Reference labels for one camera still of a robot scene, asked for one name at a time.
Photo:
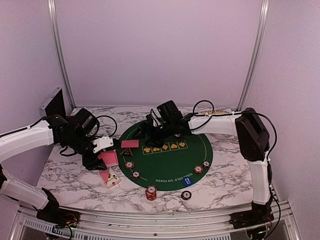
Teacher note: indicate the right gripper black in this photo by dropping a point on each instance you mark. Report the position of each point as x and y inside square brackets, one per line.
[142, 128]

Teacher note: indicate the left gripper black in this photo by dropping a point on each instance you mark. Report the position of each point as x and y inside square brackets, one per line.
[91, 163]

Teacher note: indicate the red playing card deck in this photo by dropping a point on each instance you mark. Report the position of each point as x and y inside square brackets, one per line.
[109, 158]

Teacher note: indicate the triangular all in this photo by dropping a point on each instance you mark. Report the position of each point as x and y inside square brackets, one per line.
[127, 152]

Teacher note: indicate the single orange poker chip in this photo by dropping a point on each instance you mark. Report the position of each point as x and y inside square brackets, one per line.
[129, 165]

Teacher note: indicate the orange poker chip stack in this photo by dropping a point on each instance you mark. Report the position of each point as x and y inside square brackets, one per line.
[151, 192]

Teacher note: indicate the blue small blind button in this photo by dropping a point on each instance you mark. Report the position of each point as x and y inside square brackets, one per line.
[187, 181]

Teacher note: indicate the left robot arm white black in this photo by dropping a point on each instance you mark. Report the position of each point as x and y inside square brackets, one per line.
[72, 132]

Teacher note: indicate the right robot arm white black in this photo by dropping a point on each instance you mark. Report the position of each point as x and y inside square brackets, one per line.
[247, 126]

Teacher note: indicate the playing card box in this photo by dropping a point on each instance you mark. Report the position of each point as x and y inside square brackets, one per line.
[109, 177]

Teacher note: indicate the round green poker mat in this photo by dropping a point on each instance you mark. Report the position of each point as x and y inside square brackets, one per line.
[165, 167]

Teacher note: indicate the aluminium poker case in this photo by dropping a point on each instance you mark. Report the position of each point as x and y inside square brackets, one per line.
[54, 104]

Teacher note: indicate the woven bamboo tray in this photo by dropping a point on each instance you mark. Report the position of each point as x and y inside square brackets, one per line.
[215, 112]

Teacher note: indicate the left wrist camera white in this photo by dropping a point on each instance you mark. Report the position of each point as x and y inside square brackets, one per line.
[102, 143]

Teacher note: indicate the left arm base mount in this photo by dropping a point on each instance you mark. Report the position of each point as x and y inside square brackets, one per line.
[54, 214]

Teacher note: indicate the aluminium front rail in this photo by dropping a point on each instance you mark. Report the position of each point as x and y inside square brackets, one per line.
[213, 224]

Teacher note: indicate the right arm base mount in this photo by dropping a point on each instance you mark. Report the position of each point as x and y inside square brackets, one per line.
[258, 214]

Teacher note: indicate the left aluminium frame post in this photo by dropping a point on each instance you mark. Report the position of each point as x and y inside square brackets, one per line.
[59, 51]

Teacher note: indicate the aluminium frame post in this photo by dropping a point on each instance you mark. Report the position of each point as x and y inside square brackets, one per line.
[59, 51]
[261, 29]

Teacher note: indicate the right aluminium frame post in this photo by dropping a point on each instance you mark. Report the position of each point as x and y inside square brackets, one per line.
[261, 29]

